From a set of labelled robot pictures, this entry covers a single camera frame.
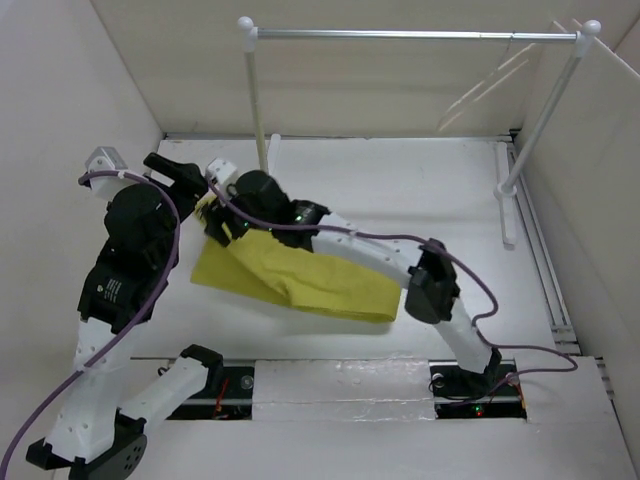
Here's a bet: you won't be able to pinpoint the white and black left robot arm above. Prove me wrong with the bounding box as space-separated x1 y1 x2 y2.
26 147 223 479

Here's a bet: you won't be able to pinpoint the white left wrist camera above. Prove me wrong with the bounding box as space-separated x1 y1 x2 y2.
80 146 128 202

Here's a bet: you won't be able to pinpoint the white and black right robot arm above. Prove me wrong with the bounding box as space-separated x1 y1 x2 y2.
202 160 501 394

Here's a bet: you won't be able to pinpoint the beige trouser hanger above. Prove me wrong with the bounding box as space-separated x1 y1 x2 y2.
436 42 537 133

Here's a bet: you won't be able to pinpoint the white foam block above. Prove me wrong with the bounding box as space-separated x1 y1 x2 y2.
252 358 436 422

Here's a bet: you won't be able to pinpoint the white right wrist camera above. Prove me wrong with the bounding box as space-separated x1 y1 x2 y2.
205 158 238 187

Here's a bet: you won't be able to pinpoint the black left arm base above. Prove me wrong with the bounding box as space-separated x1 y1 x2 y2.
168 364 255 421

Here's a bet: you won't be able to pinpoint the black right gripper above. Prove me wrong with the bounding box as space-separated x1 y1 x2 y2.
203 187 276 246

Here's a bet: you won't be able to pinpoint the white clothes rack with metal bar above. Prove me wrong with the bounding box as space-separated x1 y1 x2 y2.
237 16 602 247

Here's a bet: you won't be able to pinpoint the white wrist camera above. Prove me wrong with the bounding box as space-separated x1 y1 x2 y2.
205 158 238 187
80 146 128 202

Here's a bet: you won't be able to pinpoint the yellow trousers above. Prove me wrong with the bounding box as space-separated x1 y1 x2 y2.
191 229 401 324

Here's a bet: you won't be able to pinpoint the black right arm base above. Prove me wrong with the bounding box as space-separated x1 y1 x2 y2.
428 361 527 420

